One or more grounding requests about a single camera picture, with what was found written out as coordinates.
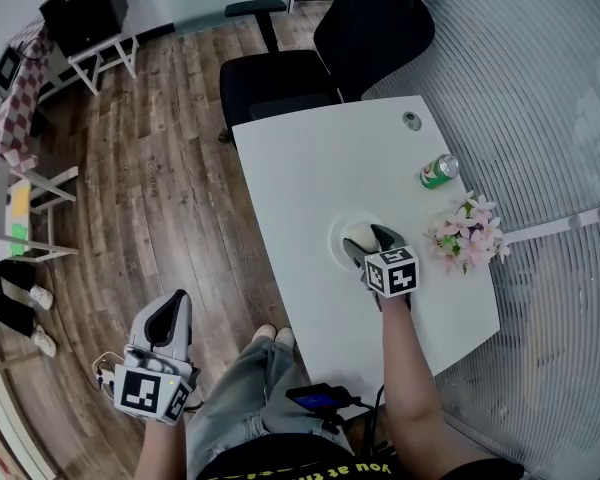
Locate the black device with blue screen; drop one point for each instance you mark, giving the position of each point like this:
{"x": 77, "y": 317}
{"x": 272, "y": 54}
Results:
{"x": 315, "y": 399}

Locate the yellow paper sheet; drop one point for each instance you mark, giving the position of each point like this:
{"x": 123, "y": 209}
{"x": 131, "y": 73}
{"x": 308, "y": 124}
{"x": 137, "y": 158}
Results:
{"x": 20, "y": 200}

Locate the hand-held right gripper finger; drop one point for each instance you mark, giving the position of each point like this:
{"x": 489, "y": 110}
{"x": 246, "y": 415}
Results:
{"x": 355, "y": 255}
{"x": 390, "y": 239}

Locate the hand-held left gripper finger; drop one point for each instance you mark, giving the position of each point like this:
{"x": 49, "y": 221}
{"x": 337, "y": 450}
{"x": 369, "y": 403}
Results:
{"x": 184, "y": 338}
{"x": 139, "y": 330}

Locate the white power strip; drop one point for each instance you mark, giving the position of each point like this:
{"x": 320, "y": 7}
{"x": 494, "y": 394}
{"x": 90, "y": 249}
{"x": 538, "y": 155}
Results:
{"x": 103, "y": 375}

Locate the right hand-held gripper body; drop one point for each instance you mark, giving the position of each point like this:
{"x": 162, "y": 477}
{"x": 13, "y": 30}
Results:
{"x": 392, "y": 273}

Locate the white stool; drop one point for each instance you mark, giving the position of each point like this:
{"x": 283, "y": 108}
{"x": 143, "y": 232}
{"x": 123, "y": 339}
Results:
{"x": 100, "y": 55}

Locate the person's right forearm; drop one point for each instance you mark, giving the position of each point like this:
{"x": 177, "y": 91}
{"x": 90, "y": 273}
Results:
{"x": 410, "y": 368}

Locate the small cream round object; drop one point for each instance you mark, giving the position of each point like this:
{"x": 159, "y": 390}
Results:
{"x": 362, "y": 235}

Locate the checkered tablecloth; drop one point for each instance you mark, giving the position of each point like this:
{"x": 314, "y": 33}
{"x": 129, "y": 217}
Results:
{"x": 17, "y": 113}

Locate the person's black t-shirt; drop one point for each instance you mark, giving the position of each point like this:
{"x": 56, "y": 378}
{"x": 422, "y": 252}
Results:
{"x": 280, "y": 455}

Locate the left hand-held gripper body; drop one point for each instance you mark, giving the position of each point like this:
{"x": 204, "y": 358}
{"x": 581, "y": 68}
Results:
{"x": 140, "y": 393}

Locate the pink flower bouquet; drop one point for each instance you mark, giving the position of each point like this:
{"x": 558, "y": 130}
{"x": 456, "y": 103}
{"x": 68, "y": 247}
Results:
{"x": 467, "y": 235}

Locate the white plate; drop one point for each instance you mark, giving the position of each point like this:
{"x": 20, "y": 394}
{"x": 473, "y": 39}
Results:
{"x": 336, "y": 248}

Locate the black mini fridge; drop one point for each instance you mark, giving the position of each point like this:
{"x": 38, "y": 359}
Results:
{"x": 85, "y": 13}

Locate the person's legs in grey trousers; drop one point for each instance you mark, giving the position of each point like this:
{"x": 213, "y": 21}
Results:
{"x": 240, "y": 393}

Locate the green drink can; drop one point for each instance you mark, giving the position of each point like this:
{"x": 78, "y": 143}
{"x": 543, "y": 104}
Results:
{"x": 437, "y": 173}

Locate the green paper sheet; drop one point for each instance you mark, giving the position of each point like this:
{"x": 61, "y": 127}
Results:
{"x": 17, "y": 233}

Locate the black office chair with headrest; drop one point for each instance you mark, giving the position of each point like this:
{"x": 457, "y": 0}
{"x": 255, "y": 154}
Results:
{"x": 370, "y": 23}

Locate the white countertop appliance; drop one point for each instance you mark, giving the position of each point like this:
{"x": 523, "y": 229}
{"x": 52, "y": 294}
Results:
{"x": 2, "y": 75}

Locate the person's left forearm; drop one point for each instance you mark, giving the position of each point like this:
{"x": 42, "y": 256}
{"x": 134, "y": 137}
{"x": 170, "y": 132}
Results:
{"x": 160, "y": 450}

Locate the white table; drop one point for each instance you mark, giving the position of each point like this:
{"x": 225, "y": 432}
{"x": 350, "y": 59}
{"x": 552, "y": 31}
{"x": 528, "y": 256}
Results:
{"x": 305, "y": 168}

